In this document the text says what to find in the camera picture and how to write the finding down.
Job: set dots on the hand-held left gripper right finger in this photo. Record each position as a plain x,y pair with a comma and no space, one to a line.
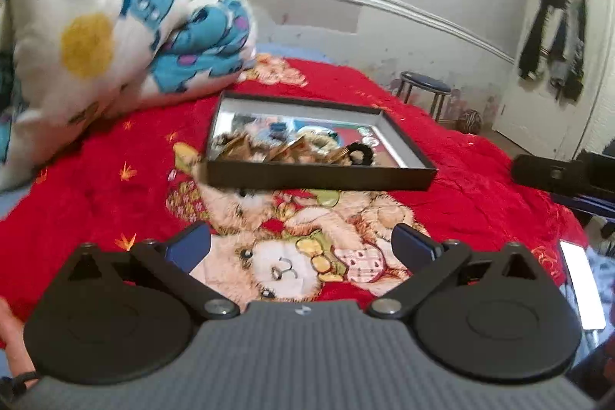
408,244

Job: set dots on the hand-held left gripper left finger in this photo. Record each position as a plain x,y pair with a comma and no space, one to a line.
190,244

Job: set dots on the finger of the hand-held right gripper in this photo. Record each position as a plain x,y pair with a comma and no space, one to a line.
543,173

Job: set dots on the black scrunchie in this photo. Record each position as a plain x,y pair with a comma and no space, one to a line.
359,153

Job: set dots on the black shallow box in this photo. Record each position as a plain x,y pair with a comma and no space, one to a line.
312,179

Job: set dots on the person's left forearm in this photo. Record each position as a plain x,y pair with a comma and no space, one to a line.
14,338

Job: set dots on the white door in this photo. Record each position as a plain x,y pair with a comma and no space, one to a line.
509,117

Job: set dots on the dark ball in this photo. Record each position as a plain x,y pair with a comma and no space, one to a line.
469,121

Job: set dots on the pale blue patterned cloth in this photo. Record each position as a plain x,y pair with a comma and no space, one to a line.
603,275

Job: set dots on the white smartphone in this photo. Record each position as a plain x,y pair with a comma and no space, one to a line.
584,285

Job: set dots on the red bear print blanket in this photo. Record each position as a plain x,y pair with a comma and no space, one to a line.
120,141

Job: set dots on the hanging dark clothes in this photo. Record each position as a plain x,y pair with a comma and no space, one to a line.
538,40

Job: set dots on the round blue stool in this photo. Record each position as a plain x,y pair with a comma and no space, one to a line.
425,81

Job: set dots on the cartoon printed quilt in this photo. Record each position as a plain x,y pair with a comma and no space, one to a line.
96,6

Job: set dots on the white wall moulding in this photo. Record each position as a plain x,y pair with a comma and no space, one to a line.
384,6

